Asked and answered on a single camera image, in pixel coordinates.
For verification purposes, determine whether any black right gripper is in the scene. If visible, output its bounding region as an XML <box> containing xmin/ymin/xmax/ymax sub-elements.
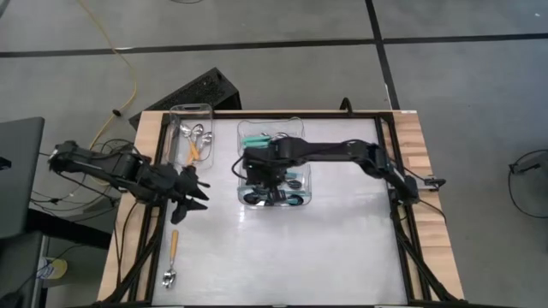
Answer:
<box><xmin>244</xmin><ymin>156</ymin><xmax>296</xmax><ymax>206</ymax></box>

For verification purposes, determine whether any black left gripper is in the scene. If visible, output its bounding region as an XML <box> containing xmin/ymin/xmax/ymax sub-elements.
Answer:
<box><xmin>136</xmin><ymin>163</ymin><xmax>211</xmax><ymax>226</ymax></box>

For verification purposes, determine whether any large light-teal-handled spoon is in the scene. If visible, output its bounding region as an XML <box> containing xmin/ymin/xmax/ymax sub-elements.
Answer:
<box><xmin>241</xmin><ymin>134</ymin><xmax>283</xmax><ymax>145</ymax></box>

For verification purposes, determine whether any yellow-handled spoon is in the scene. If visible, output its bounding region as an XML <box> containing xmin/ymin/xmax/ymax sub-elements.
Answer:
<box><xmin>186</xmin><ymin>122</ymin><xmax>206</xmax><ymax>167</ymax></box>
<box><xmin>179</xmin><ymin>123</ymin><xmax>201</xmax><ymax>163</ymax></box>
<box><xmin>190</xmin><ymin>132</ymin><xmax>214</xmax><ymax>163</ymax></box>

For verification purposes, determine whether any narrow clear plastic bin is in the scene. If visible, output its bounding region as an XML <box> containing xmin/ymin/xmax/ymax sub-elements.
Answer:
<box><xmin>169</xmin><ymin>103</ymin><xmax>215</xmax><ymax>170</ymax></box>

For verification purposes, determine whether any wide clear plastic bin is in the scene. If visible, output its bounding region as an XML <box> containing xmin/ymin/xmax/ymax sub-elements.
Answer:
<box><xmin>236</xmin><ymin>115</ymin><xmax>313</xmax><ymax>210</ymax></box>

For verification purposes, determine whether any black perforated case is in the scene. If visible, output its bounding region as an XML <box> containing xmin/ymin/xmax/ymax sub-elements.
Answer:
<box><xmin>128</xmin><ymin>67</ymin><xmax>243</xmax><ymax>129</ymax></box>

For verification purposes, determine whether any yellow white roll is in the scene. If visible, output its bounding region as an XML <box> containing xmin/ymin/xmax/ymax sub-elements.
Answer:
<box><xmin>36</xmin><ymin>256</ymin><xmax>69</xmax><ymax>281</ymax></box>

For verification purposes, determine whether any black table clamp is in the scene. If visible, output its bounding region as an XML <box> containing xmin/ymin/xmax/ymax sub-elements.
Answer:
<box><xmin>421</xmin><ymin>176</ymin><xmax>447</xmax><ymax>190</ymax></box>

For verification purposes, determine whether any dark grey laptop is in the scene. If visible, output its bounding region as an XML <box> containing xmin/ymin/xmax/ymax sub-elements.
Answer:
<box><xmin>0</xmin><ymin>115</ymin><xmax>46</xmax><ymax>240</ymax></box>

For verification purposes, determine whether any dark grey cart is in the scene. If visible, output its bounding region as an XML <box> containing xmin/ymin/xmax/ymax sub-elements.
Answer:
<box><xmin>0</xmin><ymin>230</ymin><xmax>45</xmax><ymax>308</ymax></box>

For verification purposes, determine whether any wooden handled spoon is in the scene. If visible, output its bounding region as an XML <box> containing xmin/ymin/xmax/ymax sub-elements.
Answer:
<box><xmin>161</xmin><ymin>229</ymin><xmax>180</xmax><ymax>290</ymax></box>

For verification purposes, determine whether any black cable bundle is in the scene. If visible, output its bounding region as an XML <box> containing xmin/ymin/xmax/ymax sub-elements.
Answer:
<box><xmin>29</xmin><ymin>136</ymin><xmax>145</xmax><ymax>217</ymax></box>

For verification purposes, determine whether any yellow cable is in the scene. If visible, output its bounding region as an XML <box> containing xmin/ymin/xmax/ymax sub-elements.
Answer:
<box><xmin>76</xmin><ymin>0</ymin><xmax>139</xmax><ymax>151</ymax></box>

